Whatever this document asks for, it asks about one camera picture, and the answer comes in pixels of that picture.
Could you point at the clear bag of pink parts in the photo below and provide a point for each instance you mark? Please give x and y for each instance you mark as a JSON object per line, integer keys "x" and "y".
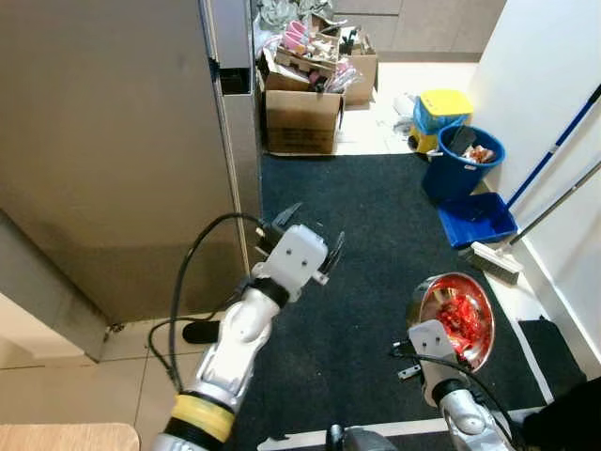
{"x": 340, "y": 77}

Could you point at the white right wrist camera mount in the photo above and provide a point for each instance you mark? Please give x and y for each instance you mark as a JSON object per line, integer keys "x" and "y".
{"x": 434, "y": 349}

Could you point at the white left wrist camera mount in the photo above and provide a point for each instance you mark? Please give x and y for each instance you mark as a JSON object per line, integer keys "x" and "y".
{"x": 296, "y": 256}

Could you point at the pink arched plastic item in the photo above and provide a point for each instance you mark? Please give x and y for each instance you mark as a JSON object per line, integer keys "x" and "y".
{"x": 289, "y": 42}
{"x": 300, "y": 28}

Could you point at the steel bowl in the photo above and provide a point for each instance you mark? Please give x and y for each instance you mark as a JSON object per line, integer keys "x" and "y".
{"x": 423, "y": 291}

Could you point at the large black floor mat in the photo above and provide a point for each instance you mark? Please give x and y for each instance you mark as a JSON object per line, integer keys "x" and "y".
{"x": 376, "y": 244}

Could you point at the grey robot right leg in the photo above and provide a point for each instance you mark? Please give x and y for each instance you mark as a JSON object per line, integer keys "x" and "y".
{"x": 366, "y": 442}

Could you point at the small black floor mat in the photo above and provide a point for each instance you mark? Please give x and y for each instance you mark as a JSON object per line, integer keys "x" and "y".
{"x": 554, "y": 357}

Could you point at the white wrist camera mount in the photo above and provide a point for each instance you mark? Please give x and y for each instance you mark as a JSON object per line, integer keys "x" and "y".
{"x": 296, "y": 256}
{"x": 434, "y": 349}

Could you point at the small cardboard box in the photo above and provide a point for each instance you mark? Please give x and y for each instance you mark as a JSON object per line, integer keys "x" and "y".
{"x": 362, "y": 80}

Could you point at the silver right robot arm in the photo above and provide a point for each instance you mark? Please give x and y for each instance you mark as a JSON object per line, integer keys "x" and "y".
{"x": 465, "y": 418}

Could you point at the black fabric bulk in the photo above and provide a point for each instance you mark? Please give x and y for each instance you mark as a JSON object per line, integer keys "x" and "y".
{"x": 568, "y": 423}

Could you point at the large cardboard box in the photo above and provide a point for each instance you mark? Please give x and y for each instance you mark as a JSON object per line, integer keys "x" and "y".
{"x": 300, "y": 122}

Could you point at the green crumpled bag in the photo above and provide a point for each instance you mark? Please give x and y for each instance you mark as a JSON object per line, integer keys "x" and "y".
{"x": 282, "y": 11}

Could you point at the clear crumpled plastic bag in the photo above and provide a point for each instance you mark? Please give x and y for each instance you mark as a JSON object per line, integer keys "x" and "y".
{"x": 404, "y": 105}

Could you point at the red white rubbish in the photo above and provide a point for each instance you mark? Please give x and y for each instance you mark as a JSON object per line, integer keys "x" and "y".
{"x": 481, "y": 155}

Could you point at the yellow blue plastic container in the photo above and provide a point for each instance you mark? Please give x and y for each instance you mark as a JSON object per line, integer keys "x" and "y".
{"x": 443, "y": 101}

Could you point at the black oblong floor object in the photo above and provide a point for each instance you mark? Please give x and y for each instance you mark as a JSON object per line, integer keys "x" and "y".
{"x": 199, "y": 332}

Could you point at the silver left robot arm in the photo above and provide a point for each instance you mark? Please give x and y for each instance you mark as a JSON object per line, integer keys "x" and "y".
{"x": 230, "y": 348}

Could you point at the red snack packet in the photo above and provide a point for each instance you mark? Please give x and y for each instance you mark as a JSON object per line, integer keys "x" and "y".
{"x": 468, "y": 340}
{"x": 460, "y": 315}

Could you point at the blue dustpan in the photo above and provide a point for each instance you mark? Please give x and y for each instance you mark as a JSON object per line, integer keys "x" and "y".
{"x": 474, "y": 224}

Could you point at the black flat rubbish piece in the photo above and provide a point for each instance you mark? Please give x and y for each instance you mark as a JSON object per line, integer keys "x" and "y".
{"x": 462, "y": 141}

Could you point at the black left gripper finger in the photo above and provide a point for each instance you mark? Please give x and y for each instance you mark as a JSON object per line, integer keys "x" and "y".
{"x": 334, "y": 256}
{"x": 286, "y": 218}

